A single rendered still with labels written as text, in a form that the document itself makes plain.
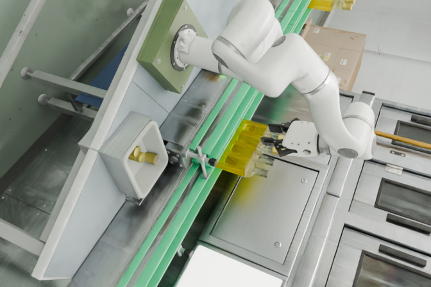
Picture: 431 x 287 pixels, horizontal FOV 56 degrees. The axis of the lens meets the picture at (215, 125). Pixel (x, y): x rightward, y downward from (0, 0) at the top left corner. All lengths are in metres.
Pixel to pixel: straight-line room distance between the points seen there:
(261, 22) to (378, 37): 6.44
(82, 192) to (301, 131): 0.64
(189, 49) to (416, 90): 5.44
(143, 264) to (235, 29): 0.77
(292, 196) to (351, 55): 4.26
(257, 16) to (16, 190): 1.35
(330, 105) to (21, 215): 1.33
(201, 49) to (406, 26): 6.55
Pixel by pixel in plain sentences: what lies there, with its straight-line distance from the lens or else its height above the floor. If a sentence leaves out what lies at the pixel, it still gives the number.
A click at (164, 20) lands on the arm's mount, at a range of 1.28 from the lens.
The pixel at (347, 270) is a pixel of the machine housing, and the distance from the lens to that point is 1.51.
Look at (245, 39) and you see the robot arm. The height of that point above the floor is 1.14.
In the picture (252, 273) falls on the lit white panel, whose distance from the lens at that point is 1.44.
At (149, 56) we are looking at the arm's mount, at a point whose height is 0.79.
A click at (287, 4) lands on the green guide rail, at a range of 2.01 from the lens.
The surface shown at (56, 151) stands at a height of 0.17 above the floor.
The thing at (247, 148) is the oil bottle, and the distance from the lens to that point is 1.51.
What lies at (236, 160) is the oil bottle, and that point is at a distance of 1.48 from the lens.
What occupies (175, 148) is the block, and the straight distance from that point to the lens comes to 1.38.
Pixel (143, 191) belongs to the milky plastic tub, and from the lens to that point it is 1.35.
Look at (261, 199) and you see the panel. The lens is 1.57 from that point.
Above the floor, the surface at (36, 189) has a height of 0.23.
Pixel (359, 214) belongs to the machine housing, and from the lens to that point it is 1.61.
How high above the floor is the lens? 1.46
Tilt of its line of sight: 22 degrees down
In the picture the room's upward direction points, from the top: 107 degrees clockwise
